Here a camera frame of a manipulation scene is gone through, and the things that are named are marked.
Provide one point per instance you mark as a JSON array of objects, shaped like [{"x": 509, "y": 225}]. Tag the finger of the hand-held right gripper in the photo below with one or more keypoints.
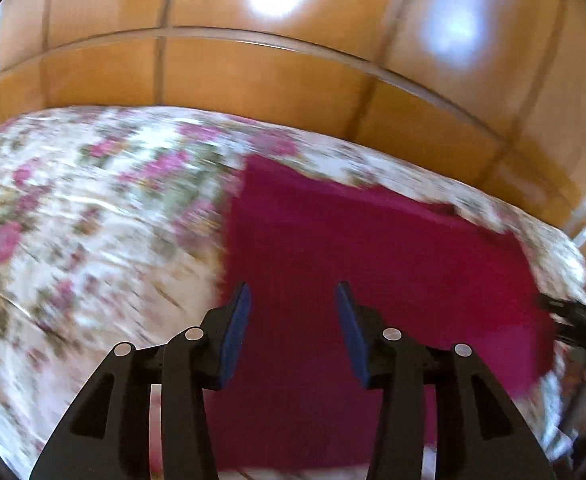
[{"x": 568, "y": 312}]

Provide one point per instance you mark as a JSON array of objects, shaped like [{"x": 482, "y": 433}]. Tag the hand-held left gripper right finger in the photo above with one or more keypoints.
[{"x": 352, "y": 330}]

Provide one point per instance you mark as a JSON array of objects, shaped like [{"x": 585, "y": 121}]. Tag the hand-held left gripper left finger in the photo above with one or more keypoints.
[{"x": 235, "y": 330}]

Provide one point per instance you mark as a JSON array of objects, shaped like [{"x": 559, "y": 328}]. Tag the maroon embroidered sweater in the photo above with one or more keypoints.
[{"x": 373, "y": 260}]

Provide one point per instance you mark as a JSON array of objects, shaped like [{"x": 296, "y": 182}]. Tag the floral bedspread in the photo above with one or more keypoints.
[{"x": 83, "y": 240}]

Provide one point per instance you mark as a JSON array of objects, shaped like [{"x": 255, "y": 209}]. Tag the wooden headboard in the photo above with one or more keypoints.
[{"x": 253, "y": 75}]

